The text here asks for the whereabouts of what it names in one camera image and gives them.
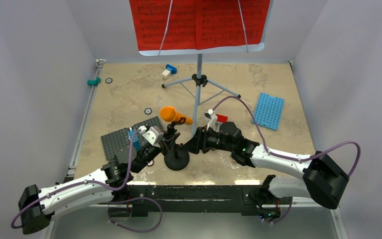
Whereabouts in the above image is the red sheet music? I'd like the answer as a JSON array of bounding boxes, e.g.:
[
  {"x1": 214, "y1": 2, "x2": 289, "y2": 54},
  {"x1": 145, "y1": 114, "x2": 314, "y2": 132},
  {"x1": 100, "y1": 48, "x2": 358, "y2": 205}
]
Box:
[{"x1": 129, "y1": 0, "x2": 272, "y2": 51}]

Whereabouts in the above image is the orange black poker chip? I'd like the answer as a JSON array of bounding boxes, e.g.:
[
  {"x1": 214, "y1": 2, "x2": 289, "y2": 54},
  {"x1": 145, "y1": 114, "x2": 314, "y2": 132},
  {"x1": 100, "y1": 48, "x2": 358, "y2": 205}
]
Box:
[{"x1": 147, "y1": 160, "x2": 154, "y2": 167}]

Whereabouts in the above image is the far black white poker chip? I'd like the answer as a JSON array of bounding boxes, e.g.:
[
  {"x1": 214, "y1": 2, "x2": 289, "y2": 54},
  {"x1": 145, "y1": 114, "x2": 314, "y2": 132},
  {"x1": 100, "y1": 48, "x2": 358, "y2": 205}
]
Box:
[{"x1": 105, "y1": 78, "x2": 113, "y2": 84}]

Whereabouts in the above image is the blue white brick block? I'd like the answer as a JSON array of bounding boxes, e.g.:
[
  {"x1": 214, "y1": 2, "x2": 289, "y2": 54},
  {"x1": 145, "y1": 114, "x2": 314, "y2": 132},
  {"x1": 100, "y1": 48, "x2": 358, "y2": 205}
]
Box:
[{"x1": 162, "y1": 64, "x2": 177, "y2": 79}]

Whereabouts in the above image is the blue building brick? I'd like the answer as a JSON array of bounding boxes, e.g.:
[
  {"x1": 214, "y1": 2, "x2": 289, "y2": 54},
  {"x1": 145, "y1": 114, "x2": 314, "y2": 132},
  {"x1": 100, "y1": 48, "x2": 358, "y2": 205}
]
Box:
[{"x1": 128, "y1": 129, "x2": 141, "y2": 151}]

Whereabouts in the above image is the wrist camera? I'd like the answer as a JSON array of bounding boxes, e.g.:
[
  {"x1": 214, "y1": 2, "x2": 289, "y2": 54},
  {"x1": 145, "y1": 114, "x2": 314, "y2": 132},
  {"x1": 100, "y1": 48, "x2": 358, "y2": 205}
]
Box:
[
  {"x1": 203, "y1": 109, "x2": 218, "y2": 130},
  {"x1": 141, "y1": 126, "x2": 164, "y2": 146}
]

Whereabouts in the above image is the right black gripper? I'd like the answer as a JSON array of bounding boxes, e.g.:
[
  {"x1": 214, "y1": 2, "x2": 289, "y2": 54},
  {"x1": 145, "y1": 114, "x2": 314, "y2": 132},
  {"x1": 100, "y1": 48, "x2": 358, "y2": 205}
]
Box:
[{"x1": 181, "y1": 125, "x2": 234, "y2": 155}]

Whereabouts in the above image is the orange toy microphone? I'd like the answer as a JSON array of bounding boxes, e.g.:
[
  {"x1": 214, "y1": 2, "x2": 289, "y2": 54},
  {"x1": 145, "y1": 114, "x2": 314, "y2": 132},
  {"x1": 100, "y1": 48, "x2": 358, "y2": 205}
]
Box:
[{"x1": 160, "y1": 106, "x2": 193, "y2": 125}]

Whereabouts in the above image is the black table front rail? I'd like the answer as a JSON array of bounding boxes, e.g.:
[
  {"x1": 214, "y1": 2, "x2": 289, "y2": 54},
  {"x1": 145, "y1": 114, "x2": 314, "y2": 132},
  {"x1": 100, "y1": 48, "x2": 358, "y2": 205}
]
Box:
[{"x1": 108, "y1": 185, "x2": 291, "y2": 218}]

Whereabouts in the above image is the red grey toy hammer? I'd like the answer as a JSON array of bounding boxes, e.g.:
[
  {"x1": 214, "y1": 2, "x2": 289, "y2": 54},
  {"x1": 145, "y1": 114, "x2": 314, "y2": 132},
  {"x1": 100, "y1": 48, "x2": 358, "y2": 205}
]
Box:
[{"x1": 216, "y1": 114, "x2": 228, "y2": 124}]

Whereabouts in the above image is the black microphone stand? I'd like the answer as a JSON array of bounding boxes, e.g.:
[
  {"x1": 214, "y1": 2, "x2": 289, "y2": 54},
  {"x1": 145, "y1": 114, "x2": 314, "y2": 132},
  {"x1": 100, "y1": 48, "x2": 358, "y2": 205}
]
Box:
[{"x1": 163, "y1": 122, "x2": 190, "y2": 171}]

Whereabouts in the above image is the light blue music stand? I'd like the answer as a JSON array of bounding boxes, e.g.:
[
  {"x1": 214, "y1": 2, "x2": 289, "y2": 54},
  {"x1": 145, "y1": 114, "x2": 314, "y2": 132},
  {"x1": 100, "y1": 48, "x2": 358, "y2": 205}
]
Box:
[{"x1": 138, "y1": 0, "x2": 274, "y2": 139}]

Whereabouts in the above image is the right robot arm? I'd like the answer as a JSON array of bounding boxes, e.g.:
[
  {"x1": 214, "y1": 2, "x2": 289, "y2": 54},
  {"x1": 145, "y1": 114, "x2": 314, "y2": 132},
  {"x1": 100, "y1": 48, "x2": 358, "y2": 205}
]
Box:
[{"x1": 184, "y1": 122, "x2": 349, "y2": 209}]

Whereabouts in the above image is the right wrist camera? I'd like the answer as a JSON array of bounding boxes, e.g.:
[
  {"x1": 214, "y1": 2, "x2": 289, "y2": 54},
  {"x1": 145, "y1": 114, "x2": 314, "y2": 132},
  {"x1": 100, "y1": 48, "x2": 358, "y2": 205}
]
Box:
[{"x1": 203, "y1": 109, "x2": 218, "y2": 130}]

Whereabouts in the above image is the aluminium side rail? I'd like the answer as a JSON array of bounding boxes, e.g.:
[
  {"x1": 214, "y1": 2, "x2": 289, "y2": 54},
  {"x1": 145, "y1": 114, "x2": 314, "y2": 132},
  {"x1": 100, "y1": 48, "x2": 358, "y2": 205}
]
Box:
[{"x1": 63, "y1": 59, "x2": 106, "y2": 183}]

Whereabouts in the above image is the teal clamp piece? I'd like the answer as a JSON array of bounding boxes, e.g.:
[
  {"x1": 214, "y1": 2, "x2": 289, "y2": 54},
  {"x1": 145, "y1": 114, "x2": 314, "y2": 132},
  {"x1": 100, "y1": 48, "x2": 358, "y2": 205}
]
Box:
[{"x1": 87, "y1": 77, "x2": 101, "y2": 87}]

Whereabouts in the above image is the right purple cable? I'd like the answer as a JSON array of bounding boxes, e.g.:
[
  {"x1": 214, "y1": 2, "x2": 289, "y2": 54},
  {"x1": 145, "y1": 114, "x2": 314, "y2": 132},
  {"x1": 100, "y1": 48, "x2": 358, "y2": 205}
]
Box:
[{"x1": 212, "y1": 96, "x2": 362, "y2": 225}]

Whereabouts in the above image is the light blue building baseplate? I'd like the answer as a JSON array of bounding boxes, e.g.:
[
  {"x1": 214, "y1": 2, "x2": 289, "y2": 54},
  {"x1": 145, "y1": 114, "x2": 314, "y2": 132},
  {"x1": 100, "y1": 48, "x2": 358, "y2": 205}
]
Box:
[{"x1": 252, "y1": 93, "x2": 285, "y2": 131}]

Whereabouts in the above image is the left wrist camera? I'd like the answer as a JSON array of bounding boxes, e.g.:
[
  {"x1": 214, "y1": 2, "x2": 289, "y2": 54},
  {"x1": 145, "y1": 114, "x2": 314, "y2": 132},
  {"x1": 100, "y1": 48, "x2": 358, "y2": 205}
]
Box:
[{"x1": 141, "y1": 126, "x2": 164, "y2": 146}]

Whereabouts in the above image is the dark grey building baseplate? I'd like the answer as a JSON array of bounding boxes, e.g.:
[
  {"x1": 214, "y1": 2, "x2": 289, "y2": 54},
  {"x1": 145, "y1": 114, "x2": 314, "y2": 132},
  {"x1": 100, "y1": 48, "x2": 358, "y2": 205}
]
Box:
[{"x1": 100, "y1": 116, "x2": 164, "y2": 161}]

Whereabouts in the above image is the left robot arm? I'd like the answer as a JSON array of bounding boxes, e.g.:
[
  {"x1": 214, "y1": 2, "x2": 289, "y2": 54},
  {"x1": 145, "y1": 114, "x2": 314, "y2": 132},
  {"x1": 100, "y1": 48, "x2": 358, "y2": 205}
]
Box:
[{"x1": 11, "y1": 127, "x2": 179, "y2": 235}]

